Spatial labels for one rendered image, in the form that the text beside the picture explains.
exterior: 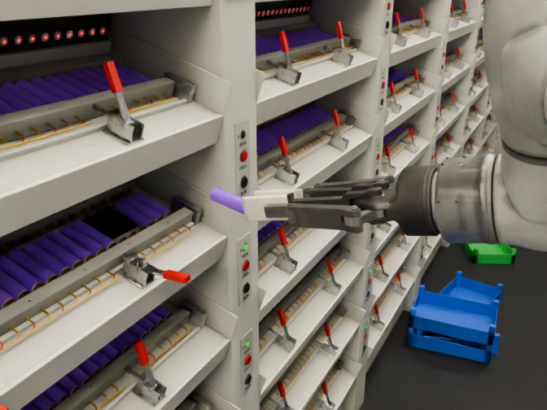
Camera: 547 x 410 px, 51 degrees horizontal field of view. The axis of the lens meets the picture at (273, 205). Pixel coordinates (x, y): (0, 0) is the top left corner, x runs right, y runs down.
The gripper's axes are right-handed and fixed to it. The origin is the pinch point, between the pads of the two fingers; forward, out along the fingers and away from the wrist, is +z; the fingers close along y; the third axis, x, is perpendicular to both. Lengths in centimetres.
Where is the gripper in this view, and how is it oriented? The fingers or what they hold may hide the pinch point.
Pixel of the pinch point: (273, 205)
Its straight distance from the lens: 69.8
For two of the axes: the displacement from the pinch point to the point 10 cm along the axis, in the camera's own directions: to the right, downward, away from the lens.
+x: 1.8, 9.5, 2.7
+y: -4.7, 3.2, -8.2
